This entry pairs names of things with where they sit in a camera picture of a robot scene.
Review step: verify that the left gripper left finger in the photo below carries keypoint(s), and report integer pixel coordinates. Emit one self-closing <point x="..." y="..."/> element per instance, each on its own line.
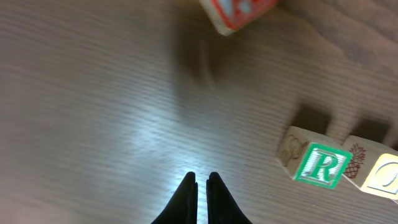
<point x="183" y="205"/>

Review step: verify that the red A block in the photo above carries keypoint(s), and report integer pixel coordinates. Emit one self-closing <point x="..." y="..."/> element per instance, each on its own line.
<point x="228" y="16"/>

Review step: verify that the yellow O block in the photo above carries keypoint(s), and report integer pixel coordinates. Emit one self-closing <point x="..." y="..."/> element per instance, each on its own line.
<point x="372" y="168"/>

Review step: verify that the green R block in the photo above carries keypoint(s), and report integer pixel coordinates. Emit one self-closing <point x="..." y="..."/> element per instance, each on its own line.
<point x="312" y="158"/>

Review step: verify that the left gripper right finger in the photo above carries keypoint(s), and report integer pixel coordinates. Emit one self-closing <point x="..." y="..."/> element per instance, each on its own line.
<point x="222" y="208"/>

